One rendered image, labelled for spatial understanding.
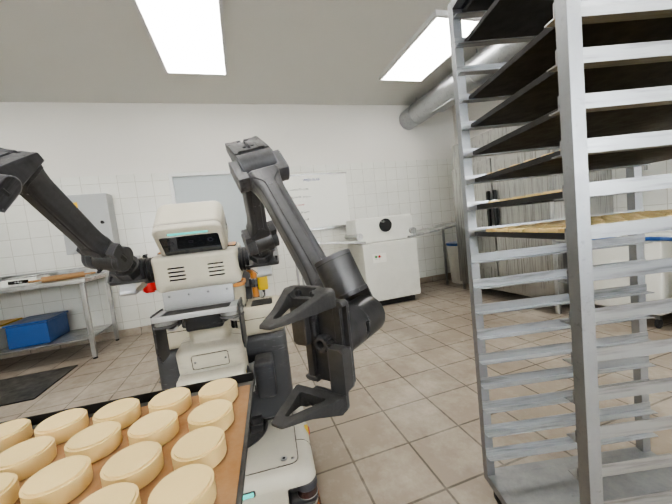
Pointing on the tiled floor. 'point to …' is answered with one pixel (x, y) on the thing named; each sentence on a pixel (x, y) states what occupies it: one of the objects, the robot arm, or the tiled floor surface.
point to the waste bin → (454, 261)
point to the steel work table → (83, 307)
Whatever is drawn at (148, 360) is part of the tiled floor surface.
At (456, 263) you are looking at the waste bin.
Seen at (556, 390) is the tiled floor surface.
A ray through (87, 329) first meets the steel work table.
